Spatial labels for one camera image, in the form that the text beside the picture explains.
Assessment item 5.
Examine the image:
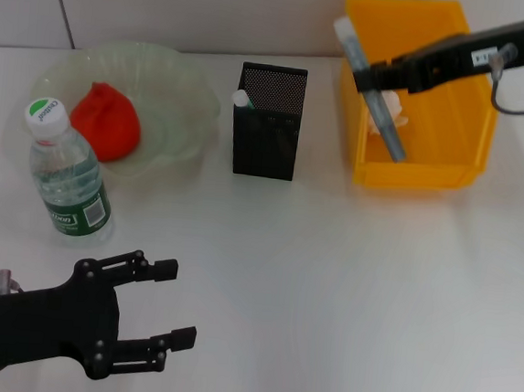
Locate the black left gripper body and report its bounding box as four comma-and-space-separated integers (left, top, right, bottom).
0, 249, 128, 383

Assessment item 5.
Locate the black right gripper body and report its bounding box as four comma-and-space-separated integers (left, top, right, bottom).
405, 5, 524, 105

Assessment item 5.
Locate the white paper ball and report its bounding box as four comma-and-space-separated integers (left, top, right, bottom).
368, 89, 412, 140

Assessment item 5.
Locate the silver glitter pen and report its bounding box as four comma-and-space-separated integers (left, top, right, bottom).
321, 16, 419, 164

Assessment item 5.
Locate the clear water bottle green label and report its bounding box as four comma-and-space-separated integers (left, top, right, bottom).
14, 96, 123, 244

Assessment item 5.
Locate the mint green pen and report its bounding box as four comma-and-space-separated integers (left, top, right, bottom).
230, 88, 257, 111

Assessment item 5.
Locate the black mesh pen holder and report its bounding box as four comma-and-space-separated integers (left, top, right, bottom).
227, 60, 310, 183

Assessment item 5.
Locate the green glass fruit plate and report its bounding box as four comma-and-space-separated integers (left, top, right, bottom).
18, 33, 228, 188

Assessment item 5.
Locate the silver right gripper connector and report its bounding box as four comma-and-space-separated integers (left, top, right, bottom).
487, 40, 520, 82

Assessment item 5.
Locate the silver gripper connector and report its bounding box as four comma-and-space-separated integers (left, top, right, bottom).
487, 40, 520, 82
0, 268, 26, 298

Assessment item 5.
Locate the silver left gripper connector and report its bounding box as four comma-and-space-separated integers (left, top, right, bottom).
0, 268, 26, 298

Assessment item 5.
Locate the yellow plastic bin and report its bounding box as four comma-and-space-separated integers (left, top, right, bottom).
328, 0, 509, 199

